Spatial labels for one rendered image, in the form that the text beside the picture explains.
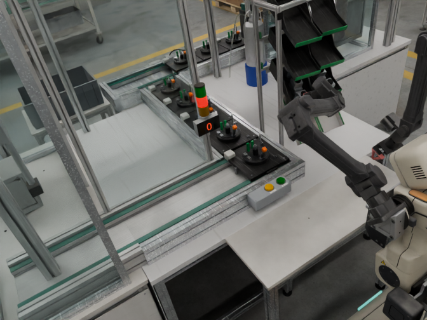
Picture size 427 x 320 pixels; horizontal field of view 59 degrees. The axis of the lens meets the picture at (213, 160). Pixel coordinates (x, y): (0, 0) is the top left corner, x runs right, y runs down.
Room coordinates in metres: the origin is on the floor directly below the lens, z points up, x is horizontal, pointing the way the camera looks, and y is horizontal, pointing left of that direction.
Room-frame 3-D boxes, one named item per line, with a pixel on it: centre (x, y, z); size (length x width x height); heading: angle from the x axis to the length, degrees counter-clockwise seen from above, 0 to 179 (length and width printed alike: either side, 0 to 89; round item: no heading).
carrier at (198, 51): (2.93, -0.11, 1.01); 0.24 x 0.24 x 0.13; 26
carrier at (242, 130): (1.73, -0.11, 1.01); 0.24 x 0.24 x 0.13; 26
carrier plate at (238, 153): (1.50, -0.22, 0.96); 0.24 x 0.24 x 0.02; 26
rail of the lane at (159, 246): (1.24, -0.03, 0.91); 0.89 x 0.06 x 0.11; 116
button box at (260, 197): (1.27, -0.23, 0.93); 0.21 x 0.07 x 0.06; 116
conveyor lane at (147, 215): (1.39, 0.06, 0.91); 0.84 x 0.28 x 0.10; 116
